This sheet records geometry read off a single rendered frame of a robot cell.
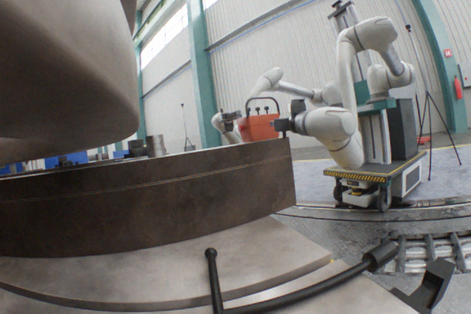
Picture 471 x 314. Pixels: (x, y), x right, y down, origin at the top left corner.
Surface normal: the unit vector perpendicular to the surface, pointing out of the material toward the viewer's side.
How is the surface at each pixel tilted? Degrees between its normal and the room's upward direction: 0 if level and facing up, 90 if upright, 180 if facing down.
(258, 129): 97
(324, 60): 90
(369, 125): 90
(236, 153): 90
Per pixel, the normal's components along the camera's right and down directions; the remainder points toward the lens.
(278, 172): 0.40, -0.07
